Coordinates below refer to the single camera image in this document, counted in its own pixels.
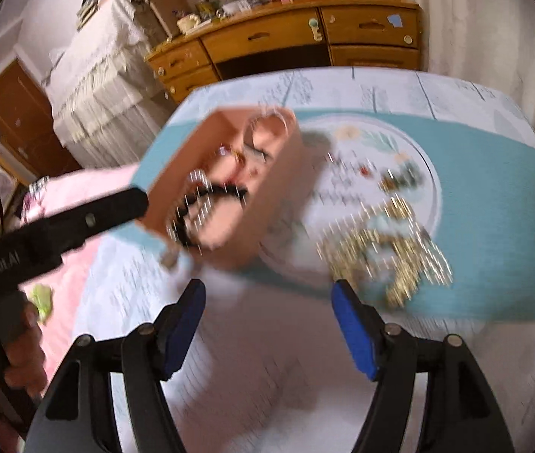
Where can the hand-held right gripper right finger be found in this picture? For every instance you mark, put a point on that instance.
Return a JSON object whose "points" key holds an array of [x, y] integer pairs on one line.
{"points": [[356, 335]]}

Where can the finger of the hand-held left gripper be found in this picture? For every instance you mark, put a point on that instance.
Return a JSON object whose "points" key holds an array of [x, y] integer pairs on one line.
{"points": [[102, 212]]}

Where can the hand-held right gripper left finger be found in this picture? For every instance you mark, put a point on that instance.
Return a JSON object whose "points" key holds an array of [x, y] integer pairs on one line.
{"points": [[183, 329]]}

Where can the pink jewelry box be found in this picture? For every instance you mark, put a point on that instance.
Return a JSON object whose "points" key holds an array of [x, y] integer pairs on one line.
{"points": [[272, 188]]}

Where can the person's left hand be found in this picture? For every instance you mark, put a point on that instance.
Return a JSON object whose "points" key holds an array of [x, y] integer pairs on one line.
{"points": [[24, 354]]}

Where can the small green toy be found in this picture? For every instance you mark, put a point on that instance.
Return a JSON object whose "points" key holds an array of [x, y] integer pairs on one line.
{"points": [[43, 299]]}

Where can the pink blanket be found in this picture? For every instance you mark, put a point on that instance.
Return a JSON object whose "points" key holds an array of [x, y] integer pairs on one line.
{"points": [[74, 292]]}

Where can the white printed tablecloth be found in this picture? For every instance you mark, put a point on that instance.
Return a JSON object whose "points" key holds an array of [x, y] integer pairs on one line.
{"points": [[267, 387]]}

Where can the brown wooden cabinet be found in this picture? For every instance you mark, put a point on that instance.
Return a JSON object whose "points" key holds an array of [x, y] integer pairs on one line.
{"points": [[24, 122]]}

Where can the white lace furniture cover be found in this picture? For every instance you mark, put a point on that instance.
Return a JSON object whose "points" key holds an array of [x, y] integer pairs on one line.
{"points": [[102, 85]]}

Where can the white round plate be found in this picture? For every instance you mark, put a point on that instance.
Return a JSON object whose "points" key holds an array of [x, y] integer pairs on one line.
{"points": [[343, 184]]}

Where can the small colourful earrings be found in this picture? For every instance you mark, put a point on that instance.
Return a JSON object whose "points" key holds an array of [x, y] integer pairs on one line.
{"points": [[399, 178]]}

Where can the teal table runner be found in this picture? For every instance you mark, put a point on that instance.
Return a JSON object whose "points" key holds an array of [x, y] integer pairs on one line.
{"points": [[484, 226]]}

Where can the small cream cup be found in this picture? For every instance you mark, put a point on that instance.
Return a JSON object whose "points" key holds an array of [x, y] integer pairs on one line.
{"points": [[188, 22]]}

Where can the wooden desk with drawers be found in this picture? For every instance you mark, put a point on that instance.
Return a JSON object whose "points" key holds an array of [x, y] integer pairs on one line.
{"points": [[267, 35]]}

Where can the white curtain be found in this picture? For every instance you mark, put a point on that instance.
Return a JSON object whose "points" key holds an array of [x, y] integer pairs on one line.
{"points": [[475, 33]]}

